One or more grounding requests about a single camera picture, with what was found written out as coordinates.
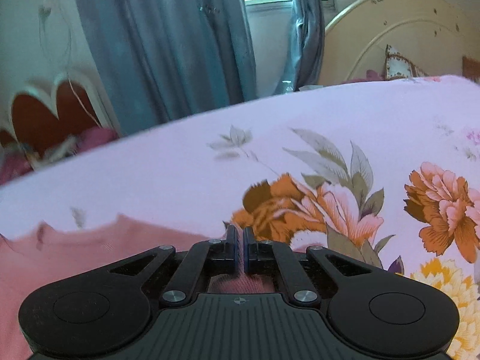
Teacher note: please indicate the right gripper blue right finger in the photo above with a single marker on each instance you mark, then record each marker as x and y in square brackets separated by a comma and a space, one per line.
[259, 256]

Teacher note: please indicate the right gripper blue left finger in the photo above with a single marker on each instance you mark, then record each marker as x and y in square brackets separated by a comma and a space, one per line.
[218, 256]

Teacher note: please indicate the pink long sleeve sweater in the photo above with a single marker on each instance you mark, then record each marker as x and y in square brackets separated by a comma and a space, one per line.
[46, 255]

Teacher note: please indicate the pile of clothes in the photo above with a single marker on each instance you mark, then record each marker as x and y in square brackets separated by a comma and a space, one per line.
[18, 159]

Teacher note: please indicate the floral white bed sheet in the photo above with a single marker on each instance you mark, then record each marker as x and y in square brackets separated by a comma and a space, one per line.
[386, 171]

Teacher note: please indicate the blue tied curtain right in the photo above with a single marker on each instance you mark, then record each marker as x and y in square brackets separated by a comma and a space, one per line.
[305, 48]

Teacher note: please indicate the blue curtain left panel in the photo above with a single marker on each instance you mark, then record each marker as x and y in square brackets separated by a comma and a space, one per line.
[162, 60]

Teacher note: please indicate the red heart shaped headboard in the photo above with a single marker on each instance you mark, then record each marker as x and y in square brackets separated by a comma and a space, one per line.
[42, 118]

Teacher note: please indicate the patterned cushion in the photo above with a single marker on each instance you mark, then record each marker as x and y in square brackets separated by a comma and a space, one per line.
[399, 67]

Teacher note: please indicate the orange patterned pillow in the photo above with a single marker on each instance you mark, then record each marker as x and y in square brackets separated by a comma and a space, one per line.
[471, 69]

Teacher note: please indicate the cream arched headboard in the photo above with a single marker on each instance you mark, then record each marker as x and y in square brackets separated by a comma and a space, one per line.
[435, 35]

